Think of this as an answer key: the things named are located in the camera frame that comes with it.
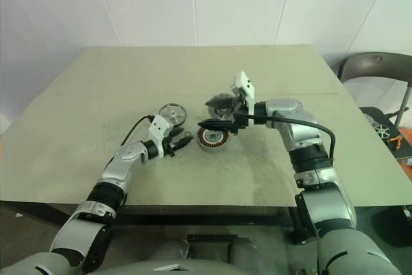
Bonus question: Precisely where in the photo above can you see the black folding chair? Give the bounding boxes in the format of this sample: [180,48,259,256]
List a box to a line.
[337,52,412,160]

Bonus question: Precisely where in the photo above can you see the silver spoked rotor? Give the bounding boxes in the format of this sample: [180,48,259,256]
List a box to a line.
[159,103,187,127]

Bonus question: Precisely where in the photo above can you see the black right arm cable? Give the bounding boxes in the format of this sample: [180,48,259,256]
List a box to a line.
[234,111,337,164]

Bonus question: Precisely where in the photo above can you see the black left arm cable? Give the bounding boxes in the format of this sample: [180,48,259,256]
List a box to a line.
[108,115,155,163]

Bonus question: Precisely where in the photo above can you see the small silver spoked wheel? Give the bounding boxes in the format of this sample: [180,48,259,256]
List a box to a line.
[373,120,391,139]

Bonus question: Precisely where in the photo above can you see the grey motor lid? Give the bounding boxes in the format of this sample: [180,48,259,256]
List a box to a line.
[205,93,241,121]

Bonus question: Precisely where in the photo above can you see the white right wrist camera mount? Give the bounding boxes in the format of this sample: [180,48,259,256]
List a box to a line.
[232,70,258,128]

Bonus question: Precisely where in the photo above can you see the grey robot torso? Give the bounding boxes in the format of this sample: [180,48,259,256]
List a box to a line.
[83,238,258,275]

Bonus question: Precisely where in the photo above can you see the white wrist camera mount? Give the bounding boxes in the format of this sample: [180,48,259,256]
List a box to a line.
[147,114,172,160]
[232,70,258,128]

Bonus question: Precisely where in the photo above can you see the orange handled tool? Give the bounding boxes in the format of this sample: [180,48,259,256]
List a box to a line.
[388,135,403,151]

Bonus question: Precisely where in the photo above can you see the black floor bin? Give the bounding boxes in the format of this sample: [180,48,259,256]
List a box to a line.
[370,204,412,250]

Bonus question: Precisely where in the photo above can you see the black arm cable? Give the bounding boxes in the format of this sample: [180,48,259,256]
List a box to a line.
[234,111,337,164]
[108,115,155,163]

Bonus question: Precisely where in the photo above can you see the black table frame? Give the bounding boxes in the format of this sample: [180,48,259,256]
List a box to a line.
[0,200,319,245]

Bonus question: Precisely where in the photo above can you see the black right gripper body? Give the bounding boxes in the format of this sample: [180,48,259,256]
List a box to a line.
[230,86,251,135]

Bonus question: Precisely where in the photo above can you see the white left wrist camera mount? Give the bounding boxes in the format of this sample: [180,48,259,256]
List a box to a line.
[147,114,172,160]

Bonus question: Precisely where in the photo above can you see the motor housing with copper coils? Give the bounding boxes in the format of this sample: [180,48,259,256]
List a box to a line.
[197,128,230,153]

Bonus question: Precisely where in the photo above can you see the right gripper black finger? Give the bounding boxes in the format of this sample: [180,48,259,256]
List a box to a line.
[204,93,239,108]
[196,119,236,131]

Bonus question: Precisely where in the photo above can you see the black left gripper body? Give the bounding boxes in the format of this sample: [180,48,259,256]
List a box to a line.
[160,130,178,159]

